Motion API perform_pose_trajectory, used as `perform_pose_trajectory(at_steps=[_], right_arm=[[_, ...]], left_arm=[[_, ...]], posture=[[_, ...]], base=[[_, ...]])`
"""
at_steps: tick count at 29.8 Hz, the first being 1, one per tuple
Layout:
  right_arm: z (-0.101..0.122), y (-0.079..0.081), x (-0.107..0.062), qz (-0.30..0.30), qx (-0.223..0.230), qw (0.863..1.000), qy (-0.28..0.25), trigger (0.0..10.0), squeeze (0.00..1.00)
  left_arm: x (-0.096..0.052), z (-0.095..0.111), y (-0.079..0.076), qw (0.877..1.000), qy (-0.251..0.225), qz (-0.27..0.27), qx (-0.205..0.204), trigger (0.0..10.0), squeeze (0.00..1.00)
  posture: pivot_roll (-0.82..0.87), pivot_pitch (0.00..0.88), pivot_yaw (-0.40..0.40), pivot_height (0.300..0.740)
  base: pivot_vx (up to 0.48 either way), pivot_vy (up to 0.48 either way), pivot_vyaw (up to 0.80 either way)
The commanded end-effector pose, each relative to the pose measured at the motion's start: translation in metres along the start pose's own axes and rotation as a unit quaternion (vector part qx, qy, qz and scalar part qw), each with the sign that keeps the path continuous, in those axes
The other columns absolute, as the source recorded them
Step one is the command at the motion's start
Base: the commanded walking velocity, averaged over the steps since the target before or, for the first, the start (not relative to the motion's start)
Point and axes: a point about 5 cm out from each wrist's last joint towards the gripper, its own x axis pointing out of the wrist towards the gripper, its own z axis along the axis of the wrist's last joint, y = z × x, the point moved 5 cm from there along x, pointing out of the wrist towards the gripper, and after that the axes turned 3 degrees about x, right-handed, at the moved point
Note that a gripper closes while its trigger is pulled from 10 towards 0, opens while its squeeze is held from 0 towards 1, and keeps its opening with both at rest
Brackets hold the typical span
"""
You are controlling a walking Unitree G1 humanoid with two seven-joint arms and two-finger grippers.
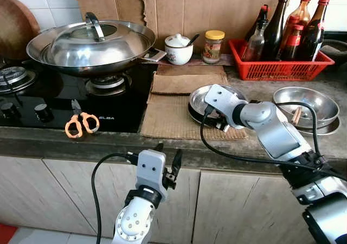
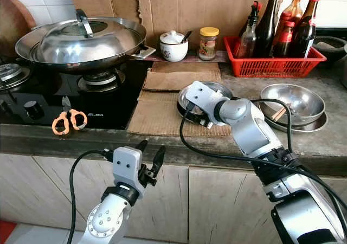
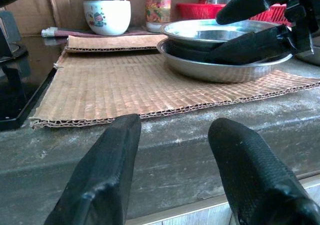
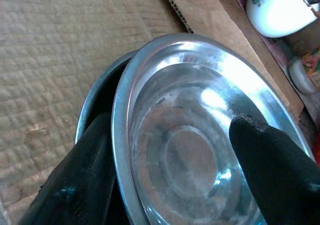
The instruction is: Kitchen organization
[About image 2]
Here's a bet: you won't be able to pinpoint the wide cardboard wall panel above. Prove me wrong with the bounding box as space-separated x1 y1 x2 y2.
136 0 285 47

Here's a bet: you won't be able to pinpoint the silver gas burner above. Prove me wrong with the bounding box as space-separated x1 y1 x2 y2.
0 62 25 90
79 70 123 93

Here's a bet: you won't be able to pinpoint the small red labelled bottle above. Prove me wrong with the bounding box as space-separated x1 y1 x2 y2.
274 21 296 57

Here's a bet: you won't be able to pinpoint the black handled jar spoon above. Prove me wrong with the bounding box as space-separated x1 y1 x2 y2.
179 30 194 43

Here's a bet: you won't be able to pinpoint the red plastic bottle basket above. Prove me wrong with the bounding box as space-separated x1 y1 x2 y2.
223 35 327 78

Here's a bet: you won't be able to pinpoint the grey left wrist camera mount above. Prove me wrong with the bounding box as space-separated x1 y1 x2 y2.
113 146 146 190

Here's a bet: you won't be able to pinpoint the clear bottle black spout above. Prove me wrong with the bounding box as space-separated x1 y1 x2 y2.
237 1 262 59

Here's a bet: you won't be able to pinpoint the tall dark glass bottle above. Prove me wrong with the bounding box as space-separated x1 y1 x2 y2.
256 0 282 57

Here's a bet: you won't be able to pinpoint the amber bottle red cap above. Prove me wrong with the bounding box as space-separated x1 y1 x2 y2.
277 0 304 38

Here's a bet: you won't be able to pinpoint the dark stone mortar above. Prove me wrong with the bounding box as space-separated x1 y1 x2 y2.
312 35 347 66

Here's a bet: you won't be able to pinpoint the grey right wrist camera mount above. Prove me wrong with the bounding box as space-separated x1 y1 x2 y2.
185 80 229 121

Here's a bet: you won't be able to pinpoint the stainless steel wok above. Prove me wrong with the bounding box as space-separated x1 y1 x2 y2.
15 17 157 74

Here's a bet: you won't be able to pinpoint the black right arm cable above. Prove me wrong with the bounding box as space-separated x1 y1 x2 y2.
179 99 347 223

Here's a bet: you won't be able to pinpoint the round wooden cutting board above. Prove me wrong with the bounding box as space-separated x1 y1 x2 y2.
0 0 37 57

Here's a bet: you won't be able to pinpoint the black stove knob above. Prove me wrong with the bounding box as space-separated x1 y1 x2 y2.
24 100 45 120

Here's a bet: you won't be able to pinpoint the stainless steel bowl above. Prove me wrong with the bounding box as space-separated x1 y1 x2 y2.
259 84 326 125
177 81 235 119

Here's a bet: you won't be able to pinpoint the small folded cardboard mat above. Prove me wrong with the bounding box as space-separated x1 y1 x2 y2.
144 61 223 92

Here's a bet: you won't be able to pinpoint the large aluminium pot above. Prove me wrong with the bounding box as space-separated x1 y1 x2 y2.
342 42 347 88

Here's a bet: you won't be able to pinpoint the steel wok lid with handle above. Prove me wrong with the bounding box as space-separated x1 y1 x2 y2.
31 9 133 65

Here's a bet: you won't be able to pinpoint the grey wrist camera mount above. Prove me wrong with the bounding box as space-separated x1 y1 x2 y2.
113 146 146 190
185 80 229 121

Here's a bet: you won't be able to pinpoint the dark sauce bottle red cap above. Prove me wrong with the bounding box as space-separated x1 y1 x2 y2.
290 0 323 59

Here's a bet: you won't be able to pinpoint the stainless steel plate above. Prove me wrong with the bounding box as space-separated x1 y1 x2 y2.
177 104 215 128
266 111 329 133

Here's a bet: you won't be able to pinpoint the white ceramic lidded jar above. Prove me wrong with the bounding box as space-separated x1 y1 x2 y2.
159 30 189 62

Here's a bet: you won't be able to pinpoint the orange handled scissors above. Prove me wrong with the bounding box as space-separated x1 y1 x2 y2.
52 96 88 136

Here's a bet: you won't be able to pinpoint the black glass gas stove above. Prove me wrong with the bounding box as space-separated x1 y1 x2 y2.
0 54 150 130

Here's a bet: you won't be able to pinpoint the large brown cardboard mat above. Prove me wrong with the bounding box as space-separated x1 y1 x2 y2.
126 89 234 137

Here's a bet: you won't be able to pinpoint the wood grain cabinet door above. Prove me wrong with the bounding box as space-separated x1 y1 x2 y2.
33 156 190 244
187 165 282 244
0 155 87 234

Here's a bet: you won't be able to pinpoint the glass jar yellow lid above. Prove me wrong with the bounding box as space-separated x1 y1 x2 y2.
198 27 220 61

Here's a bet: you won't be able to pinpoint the red floor mat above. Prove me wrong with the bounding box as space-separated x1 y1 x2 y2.
0 220 11 242

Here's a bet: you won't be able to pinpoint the brown wooden chopsticks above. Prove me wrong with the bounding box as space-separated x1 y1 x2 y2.
271 106 287 121

